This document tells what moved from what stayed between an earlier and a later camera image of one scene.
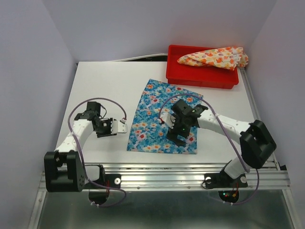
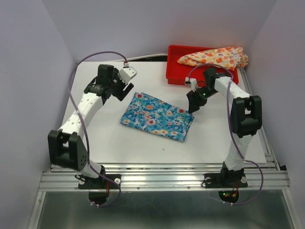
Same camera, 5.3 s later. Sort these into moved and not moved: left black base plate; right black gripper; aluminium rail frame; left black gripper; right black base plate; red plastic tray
Moved: right black gripper; left black gripper
Not moved: left black base plate; red plastic tray; aluminium rail frame; right black base plate
